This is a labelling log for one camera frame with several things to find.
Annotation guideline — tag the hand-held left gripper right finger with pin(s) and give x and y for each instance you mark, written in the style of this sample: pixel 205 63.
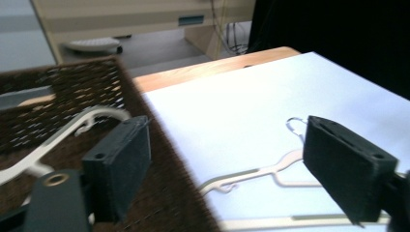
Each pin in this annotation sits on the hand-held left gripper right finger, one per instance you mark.
pixel 348 174

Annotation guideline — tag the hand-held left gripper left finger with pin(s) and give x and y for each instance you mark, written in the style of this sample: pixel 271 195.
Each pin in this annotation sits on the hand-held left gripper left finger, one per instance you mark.
pixel 119 167

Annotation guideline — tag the brown woven basket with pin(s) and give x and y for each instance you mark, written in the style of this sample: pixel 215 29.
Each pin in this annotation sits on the brown woven basket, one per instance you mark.
pixel 161 180

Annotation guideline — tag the beige clothes hanger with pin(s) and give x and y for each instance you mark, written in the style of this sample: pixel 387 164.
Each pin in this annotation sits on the beige clothes hanger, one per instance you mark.
pixel 257 173
pixel 64 133

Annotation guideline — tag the white table mat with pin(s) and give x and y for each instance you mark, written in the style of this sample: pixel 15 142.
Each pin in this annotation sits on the white table mat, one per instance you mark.
pixel 241 112

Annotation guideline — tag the flat grey device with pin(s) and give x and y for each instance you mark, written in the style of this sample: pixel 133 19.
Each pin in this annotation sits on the flat grey device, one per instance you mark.
pixel 93 44

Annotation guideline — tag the dark curtain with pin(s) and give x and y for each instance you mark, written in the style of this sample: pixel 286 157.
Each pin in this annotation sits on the dark curtain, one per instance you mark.
pixel 338 32

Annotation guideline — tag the light wooden desk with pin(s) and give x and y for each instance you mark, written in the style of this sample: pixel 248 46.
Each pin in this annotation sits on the light wooden desk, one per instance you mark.
pixel 129 16

